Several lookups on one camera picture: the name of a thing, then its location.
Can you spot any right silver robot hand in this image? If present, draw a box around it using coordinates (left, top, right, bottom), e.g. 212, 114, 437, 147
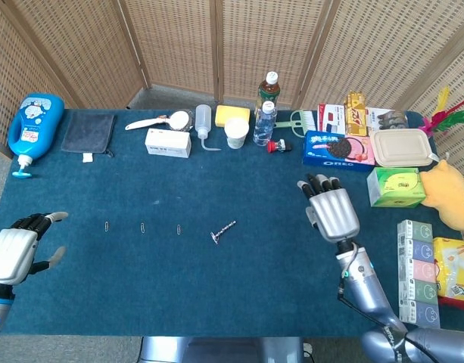
296, 172, 360, 243

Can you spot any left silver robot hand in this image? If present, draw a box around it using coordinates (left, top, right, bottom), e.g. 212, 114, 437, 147
0, 211, 69, 287

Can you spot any magnetic bead rod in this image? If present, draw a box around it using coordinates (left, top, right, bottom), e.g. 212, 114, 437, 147
214, 219, 238, 240

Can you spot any blue Oreo box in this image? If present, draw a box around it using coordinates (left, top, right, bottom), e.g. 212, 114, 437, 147
301, 130, 375, 167

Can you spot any green tissue box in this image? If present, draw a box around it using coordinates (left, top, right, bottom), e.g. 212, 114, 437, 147
366, 166, 429, 208

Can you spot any red emergency stop button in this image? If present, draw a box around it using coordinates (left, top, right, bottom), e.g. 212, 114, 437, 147
266, 138, 294, 154

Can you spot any beige lidded lunch container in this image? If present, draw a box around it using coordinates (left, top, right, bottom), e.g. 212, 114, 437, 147
369, 128, 434, 168

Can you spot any light green plastic brush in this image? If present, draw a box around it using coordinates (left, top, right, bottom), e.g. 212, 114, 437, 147
273, 109, 316, 135

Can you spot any red and white box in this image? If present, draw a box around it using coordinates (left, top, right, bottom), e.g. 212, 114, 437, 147
316, 104, 348, 134

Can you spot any pastel pocket tissue pack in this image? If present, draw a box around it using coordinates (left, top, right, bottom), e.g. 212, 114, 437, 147
397, 219, 441, 329

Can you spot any yellow snack box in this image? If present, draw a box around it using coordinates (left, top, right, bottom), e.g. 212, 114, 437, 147
344, 90, 369, 138

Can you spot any white pack with grey items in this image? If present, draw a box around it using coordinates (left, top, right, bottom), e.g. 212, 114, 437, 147
366, 107, 410, 132

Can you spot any clear water bottle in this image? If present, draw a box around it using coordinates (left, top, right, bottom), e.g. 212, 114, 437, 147
253, 101, 277, 147

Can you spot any yellow plush toy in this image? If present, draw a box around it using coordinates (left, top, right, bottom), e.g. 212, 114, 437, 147
419, 159, 464, 231

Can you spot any white leaf-print paper cup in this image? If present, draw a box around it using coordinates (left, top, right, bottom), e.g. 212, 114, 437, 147
223, 116, 251, 150

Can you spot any blue detergent bottle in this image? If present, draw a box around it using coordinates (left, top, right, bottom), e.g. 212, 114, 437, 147
7, 93, 65, 178

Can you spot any yellow snack bag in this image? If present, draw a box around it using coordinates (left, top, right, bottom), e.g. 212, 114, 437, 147
431, 237, 464, 309

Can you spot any teal table cloth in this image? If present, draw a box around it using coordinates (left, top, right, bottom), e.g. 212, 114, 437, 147
0, 108, 463, 337

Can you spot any green tea bottle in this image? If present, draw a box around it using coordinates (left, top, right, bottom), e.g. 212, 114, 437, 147
258, 71, 282, 113

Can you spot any colourful feather shuttlecock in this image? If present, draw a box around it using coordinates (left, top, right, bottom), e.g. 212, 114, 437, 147
422, 87, 464, 133

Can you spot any yellow sponge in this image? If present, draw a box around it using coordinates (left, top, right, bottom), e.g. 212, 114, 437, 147
214, 105, 251, 129

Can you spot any grey zip pouch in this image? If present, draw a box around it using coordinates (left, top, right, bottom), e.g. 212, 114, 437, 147
60, 113, 116, 163

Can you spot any white squeeze wash bottle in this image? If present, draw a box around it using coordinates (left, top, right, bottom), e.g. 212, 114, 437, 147
195, 104, 222, 152

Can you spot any white barcode carton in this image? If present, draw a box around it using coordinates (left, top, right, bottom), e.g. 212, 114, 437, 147
144, 128, 192, 159

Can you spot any blue-grey robot torso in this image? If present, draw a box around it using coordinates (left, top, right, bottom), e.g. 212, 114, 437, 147
139, 335, 307, 363

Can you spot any wicker folding screen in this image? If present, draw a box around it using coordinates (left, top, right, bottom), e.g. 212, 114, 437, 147
0, 0, 464, 243

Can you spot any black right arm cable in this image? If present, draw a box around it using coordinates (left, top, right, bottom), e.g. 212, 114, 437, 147
337, 245, 437, 363

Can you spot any white handled dish brush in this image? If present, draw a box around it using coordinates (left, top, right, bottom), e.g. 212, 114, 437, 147
124, 110, 195, 132

